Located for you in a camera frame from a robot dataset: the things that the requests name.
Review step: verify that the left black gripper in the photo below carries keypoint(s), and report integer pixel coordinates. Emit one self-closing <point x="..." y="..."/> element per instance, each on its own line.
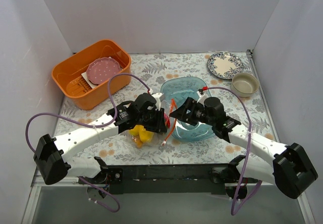
<point x="156" y="120"/>

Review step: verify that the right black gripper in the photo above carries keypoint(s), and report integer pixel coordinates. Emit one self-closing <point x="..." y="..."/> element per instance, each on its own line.
<point x="191" y="111"/>

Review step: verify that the yellow bell pepper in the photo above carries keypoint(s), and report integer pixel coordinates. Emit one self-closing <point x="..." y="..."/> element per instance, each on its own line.
<point x="145" y="135"/>

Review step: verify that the clear zip top bag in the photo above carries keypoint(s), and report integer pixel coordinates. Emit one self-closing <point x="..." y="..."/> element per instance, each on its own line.
<point x="161" y="138"/>

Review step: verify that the orange ginger root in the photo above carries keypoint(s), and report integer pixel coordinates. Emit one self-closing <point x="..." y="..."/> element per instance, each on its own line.
<point x="137" y="141"/>

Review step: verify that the yellow lemon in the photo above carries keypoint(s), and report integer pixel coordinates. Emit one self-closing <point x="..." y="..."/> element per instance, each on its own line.
<point x="134" y="131"/>

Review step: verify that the red chili pepper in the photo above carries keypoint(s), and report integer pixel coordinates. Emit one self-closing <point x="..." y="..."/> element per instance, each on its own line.
<point x="167" y="121"/>

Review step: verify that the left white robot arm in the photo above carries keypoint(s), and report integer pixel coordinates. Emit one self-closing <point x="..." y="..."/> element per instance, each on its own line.
<point x="54" y="156"/>

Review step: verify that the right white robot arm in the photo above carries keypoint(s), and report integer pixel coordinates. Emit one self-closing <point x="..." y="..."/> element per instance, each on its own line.
<point x="286" y="166"/>

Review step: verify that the teal glass tray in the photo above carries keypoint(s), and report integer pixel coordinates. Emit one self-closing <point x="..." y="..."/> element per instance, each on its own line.
<point x="179" y="90"/>

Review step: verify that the floral table mat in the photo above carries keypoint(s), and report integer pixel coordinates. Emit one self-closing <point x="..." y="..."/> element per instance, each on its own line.
<point x="153" y="70"/>

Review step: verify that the white card in bin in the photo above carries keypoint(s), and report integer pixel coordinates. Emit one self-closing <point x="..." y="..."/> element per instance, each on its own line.
<point x="84" y="75"/>

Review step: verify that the pink dotted plate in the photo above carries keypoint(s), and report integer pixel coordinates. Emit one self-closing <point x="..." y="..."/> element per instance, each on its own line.
<point x="102" y="69"/>

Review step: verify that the blue floral plate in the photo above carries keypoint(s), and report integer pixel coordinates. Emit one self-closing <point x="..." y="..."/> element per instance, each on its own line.
<point x="225" y="65"/>

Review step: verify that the beige ceramic bowl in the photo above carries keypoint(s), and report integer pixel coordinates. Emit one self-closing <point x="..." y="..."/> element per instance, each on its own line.
<point x="244" y="85"/>

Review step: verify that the orange plastic bin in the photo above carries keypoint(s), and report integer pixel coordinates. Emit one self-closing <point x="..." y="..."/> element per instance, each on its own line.
<point x="67" y="74"/>

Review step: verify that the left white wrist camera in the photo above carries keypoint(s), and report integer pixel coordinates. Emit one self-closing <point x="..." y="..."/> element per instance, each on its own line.
<point x="159" y="97"/>

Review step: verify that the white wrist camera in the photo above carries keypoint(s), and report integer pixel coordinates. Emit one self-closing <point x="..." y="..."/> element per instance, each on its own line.
<point x="159" y="97"/>
<point x="202" y="96"/>

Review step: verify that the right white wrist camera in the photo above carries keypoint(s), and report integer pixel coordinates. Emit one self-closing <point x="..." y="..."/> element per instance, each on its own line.
<point x="202" y="96"/>

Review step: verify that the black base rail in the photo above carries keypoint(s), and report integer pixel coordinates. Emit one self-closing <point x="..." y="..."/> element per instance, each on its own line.
<point x="166" y="178"/>

